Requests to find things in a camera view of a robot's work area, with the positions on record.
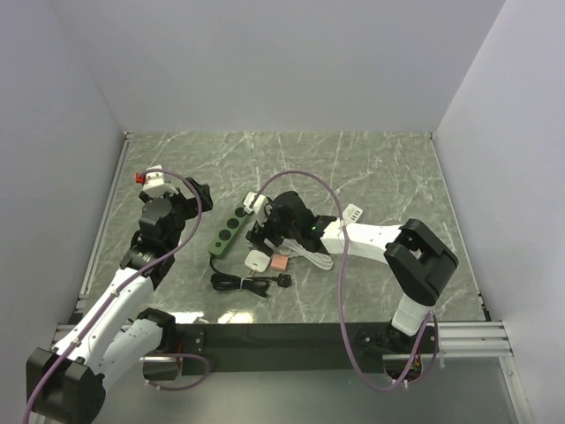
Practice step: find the white square charger plug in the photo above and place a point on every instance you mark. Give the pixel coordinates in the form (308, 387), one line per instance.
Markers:
(256, 262)

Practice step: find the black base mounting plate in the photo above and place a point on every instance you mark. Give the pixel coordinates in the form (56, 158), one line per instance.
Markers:
(248, 347)

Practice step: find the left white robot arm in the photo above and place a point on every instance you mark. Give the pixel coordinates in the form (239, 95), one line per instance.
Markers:
(70, 381)

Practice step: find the aluminium frame rail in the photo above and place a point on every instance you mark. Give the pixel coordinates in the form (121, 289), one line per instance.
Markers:
(454, 339)

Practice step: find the white USB power strip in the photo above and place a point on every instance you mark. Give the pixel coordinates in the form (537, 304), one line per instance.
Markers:
(352, 213)

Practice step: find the green power strip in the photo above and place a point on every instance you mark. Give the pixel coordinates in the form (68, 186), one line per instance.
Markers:
(229, 230)

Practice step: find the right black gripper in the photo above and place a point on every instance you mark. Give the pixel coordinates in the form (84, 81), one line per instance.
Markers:
(256, 238)

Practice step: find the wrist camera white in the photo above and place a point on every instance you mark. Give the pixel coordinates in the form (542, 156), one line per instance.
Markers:
(254, 203)
(155, 184)

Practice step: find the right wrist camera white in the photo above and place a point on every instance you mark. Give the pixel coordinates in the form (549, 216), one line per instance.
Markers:
(254, 203)

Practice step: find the pink square adapter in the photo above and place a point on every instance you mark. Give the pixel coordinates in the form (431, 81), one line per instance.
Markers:
(279, 262)

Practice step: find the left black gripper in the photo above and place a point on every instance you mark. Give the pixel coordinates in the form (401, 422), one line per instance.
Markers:
(191, 203)

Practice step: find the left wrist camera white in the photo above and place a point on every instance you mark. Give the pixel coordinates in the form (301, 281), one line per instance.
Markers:
(155, 184)

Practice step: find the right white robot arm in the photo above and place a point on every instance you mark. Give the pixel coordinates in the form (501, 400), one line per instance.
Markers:
(421, 263)

